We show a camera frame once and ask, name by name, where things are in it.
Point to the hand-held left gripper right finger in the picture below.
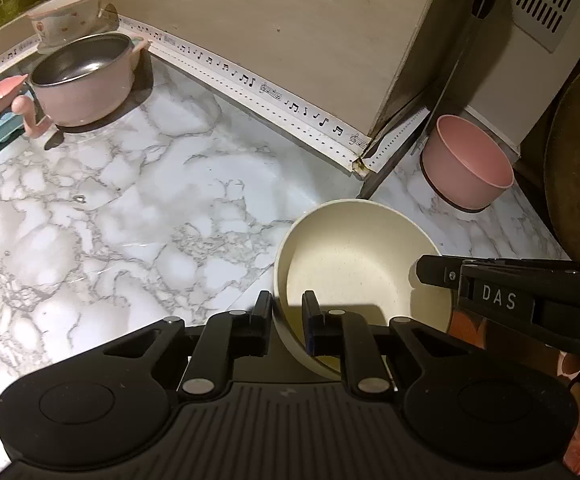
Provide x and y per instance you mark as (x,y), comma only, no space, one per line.
(312,325)

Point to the pink bowl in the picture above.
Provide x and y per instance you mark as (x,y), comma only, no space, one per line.
(469,165)

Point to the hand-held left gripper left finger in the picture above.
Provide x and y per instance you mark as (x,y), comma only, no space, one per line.
(262,325)

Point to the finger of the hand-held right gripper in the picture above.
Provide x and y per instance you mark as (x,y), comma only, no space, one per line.
(437,271)

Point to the cream bowl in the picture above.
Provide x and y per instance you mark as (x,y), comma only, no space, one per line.
(359,255)

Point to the pink flamingo holder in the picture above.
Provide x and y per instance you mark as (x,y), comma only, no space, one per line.
(0,92)

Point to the white floral bowl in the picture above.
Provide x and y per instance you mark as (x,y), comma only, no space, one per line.
(65,15)

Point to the music note edge tape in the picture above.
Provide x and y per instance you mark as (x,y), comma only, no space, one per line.
(270,94)

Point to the pink pot with steel liner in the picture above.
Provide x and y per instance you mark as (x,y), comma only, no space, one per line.
(85,95)

